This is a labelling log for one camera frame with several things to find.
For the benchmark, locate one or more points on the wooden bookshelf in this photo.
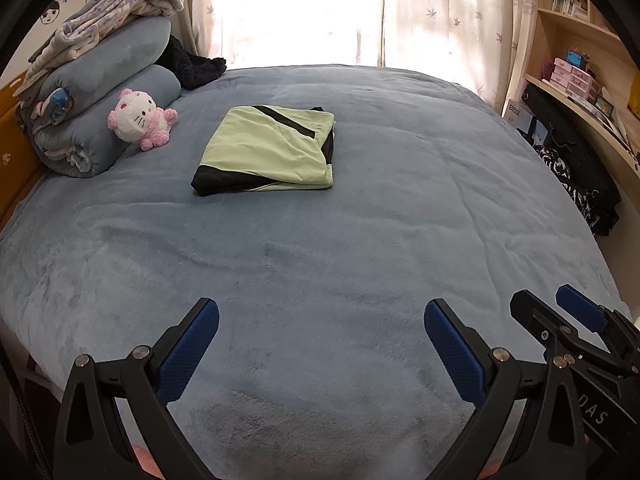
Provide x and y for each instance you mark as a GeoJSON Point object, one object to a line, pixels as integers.
{"type": "Point", "coordinates": [565, 35]}

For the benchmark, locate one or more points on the blue fleece bed blanket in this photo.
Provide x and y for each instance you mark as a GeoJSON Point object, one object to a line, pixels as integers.
{"type": "Point", "coordinates": [325, 240]}

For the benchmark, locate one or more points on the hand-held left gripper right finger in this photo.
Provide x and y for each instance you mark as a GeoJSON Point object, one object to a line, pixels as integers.
{"type": "Point", "coordinates": [455, 350]}

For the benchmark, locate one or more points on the stack of pink boxes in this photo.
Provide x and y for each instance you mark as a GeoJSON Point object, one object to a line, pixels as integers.
{"type": "Point", "coordinates": [572, 77]}

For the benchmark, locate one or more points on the rolled blue quilt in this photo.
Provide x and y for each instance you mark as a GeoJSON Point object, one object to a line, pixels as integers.
{"type": "Point", "coordinates": [125, 55]}
{"type": "Point", "coordinates": [95, 145]}

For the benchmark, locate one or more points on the white box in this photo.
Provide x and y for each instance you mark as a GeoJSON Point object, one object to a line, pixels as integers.
{"type": "Point", "coordinates": [520, 117]}

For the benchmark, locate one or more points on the floral patterned blanket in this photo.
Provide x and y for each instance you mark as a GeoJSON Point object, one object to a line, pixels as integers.
{"type": "Point", "coordinates": [115, 5]}

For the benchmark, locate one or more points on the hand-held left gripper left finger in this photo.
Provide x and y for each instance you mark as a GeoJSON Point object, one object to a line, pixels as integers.
{"type": "Point", "coordinates": [190, 345]}

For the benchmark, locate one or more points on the cartoon figure wall sticker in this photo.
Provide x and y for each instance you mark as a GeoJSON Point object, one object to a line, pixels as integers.
{"type": "Point", "coordinates": [52, 10]}

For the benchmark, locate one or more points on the pink and white plush toy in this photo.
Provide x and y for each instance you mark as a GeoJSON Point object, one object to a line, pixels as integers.
{"type": "Point", "coordinates": [132, 117]}

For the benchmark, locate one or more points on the black bag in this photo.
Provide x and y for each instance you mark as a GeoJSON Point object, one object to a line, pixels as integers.
{"type": "Point", "coordinates": [575, 140]}

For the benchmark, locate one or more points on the row of small books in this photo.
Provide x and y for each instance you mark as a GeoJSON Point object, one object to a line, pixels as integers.
{"type": "Point", "coordinates": [570, 2]}

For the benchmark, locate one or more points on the leaf print curtain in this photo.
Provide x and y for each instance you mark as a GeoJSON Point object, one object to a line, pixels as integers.
{"type": "Point", "coordinates": [475, 20]}

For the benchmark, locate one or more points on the wooden headboard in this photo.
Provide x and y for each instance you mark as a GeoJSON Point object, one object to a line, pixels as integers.
{"type": "Point", "coordinates": [12, 160]}

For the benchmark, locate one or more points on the green and black jacket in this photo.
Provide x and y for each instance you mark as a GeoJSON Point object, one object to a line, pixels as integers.
{"type": "Point", "coordinates": [260, 145]}

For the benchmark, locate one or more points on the black and white patterned garment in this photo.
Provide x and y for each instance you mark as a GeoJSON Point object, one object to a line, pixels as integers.
{"type": "Point", "coordinates": [565, 175]}

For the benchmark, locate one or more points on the black fuzzy cloth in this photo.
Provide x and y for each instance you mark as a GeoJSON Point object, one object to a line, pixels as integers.
{"type": "Point", "coordinates": [195, 67]}

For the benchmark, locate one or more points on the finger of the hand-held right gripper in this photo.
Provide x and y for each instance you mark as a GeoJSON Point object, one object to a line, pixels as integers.
{"type": "Point", "coordinates": [580, 307]}
{"type": "Point", "coordinates": [535, 315]}

